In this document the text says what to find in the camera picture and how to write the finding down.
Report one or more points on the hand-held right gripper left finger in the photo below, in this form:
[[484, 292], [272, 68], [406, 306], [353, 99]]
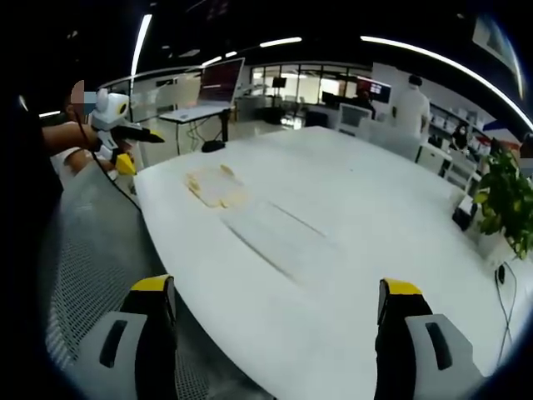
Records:
[[125, 358]]

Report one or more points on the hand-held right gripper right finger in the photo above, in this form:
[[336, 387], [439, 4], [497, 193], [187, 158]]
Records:
[[416, 358]]

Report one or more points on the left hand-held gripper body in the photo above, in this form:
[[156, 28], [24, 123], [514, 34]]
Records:
[[109, 111]]

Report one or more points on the beige plastic buckle part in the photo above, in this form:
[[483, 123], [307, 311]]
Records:
[[195, 185]]

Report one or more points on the small black device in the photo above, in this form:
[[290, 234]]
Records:
[[213, 146]]

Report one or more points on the long ceiling light strip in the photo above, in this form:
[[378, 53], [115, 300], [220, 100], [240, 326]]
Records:
[[140, 43], [441, 62]]

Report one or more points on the white standing desk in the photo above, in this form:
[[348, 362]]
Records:
[[224, 127]]

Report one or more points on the grey mesh office chair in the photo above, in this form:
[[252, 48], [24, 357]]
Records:
[[91, 250]]

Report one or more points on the open laptop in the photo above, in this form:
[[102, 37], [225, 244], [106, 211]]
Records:
[[218, 83]]

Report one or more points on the small black box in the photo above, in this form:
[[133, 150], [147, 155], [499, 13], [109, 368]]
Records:
[[464, 216]]

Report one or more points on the short ceiling light strip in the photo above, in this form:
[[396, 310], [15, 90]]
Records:
[[281, 41]]

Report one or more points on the green potted plant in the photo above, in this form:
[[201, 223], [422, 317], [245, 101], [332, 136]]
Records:
[[510, 200]]

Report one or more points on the white monitor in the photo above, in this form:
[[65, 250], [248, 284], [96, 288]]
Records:
[[353, 117]]

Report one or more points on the white storage shelf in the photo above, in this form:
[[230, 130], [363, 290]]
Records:
[[451, 121]]

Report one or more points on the red wall screen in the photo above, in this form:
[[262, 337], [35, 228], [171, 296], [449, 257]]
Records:
[[377, 88]]

